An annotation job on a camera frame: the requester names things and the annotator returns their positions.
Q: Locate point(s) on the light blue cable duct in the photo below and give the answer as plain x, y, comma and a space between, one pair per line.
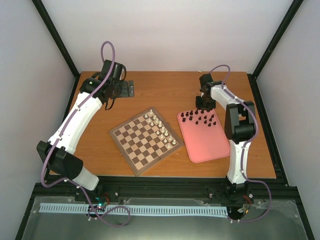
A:
136, 210

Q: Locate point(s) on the pink plastic tray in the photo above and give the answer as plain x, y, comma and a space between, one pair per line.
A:
203, 143

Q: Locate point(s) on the white chess pieces row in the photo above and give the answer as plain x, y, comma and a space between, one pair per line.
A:
156, 131

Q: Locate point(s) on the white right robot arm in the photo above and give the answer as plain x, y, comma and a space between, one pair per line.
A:
240, 126

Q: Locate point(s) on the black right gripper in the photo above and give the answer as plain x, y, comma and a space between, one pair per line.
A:
198, 106

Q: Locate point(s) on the black aluminium frame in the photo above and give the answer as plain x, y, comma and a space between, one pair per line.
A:
186, 187

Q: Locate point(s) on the wooden chess board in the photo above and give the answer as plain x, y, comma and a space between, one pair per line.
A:
135, 148

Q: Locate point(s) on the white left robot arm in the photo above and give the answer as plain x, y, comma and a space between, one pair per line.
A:
57, 154

